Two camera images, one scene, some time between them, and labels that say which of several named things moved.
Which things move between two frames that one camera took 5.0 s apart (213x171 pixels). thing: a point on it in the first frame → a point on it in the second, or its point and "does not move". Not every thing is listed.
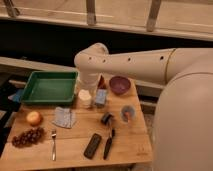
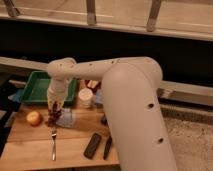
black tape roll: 106,120 does not move
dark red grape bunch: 28,138 → 53,115
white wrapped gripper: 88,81 → 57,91
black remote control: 92,145 does not move
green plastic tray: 51,87 does not move
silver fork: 53,134 does not move
